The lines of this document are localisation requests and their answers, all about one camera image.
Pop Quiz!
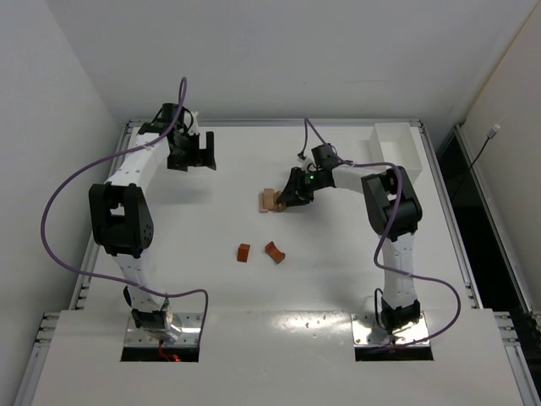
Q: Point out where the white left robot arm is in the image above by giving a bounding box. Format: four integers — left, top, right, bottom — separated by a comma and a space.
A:
89, 103, 216, 341

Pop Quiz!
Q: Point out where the white perforated basket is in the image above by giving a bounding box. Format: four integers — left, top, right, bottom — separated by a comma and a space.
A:
368, 123, 423, 184

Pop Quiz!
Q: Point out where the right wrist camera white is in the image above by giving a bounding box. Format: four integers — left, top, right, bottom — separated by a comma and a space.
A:
298, 153, 314, 167

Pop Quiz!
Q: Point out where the dark orange wood cube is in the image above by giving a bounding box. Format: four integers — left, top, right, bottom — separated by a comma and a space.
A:
237, 244, 250, 263

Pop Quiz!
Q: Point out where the light wood block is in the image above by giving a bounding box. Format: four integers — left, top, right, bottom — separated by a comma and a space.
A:
263, 189, 275, 206

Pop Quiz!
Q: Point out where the light long wood plank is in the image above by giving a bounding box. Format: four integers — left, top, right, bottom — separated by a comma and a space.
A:
259, 192, 268, 213

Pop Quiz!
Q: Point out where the metal base plate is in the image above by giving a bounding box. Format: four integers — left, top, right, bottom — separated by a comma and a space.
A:
123, 313, 203, 348
350, 311, 431, 350

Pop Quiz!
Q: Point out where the dark orange notched block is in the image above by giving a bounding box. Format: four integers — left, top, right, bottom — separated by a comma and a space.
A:
265, 241, 286, 264

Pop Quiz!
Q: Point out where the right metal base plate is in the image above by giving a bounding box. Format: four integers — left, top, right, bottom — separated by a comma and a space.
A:
350, 311, 431, 350

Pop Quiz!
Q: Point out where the black wall cable white plug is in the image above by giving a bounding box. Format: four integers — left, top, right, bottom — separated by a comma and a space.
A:
461, 123, 500, 184

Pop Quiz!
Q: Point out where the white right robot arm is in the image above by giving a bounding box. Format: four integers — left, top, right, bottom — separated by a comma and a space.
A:
277, 144, 423, 333

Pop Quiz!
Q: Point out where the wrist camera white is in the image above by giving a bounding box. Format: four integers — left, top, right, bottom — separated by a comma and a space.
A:
298, 153, 314, 167
183, 108, 199, 135

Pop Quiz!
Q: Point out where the brown long wood block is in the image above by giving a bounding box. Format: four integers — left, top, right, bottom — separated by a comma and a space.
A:
272, 191, 287, 212

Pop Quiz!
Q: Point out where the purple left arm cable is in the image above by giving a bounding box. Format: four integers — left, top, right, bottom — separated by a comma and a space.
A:
41, 76, 209, 346

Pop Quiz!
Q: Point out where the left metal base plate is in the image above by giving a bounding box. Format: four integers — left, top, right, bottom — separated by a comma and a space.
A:
123, 313, 203, 348

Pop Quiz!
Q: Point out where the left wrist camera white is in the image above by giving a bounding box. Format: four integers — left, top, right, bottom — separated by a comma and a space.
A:
183, 108, 199, 135

